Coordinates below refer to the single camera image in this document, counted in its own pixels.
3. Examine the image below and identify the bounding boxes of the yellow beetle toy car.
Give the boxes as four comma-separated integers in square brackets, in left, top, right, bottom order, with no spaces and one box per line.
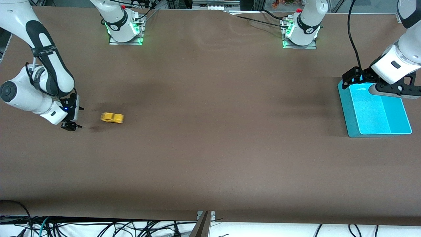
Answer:
[100,112,125,124]

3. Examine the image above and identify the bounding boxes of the teal plastic bin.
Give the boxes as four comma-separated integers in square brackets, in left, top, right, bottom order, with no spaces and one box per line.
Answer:
[337,80,412,138]

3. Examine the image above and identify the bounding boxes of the grey power strip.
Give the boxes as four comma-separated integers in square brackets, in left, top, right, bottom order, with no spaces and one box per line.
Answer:
[192,0,241,10]

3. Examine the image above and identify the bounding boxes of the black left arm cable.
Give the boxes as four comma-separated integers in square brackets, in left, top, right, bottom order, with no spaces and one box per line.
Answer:
[347,0,366,73]

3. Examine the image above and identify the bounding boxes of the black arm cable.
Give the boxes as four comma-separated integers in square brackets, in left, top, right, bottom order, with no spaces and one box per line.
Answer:
[25,56,78,99]
[347,0,366,73]

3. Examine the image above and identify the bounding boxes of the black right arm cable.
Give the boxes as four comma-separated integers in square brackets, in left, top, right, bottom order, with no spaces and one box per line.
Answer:
[25,56,78,99]

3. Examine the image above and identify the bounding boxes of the black looped floor cable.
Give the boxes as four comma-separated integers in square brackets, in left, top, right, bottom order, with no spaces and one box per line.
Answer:
[0,200,33,237]

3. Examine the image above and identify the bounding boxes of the short black table cable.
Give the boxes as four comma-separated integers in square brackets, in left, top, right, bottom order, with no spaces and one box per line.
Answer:
[261,9,286,20]

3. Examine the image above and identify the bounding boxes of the teal floor cable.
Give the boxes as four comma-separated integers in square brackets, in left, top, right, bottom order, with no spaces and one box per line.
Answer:
[39,217,50,237]

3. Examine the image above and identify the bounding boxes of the long black table cable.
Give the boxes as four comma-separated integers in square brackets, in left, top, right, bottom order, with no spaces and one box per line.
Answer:
[230,13,290,26]

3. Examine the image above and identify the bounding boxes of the black base cable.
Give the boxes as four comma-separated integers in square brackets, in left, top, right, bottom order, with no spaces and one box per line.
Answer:
[132,0,161,23]

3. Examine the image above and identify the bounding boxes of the dark table leg post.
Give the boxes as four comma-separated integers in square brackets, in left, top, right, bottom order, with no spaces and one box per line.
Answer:
[189,211,211,237]

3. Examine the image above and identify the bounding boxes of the metal table edge bracket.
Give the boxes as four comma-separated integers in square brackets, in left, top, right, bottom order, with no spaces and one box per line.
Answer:
[197,211,216,222]

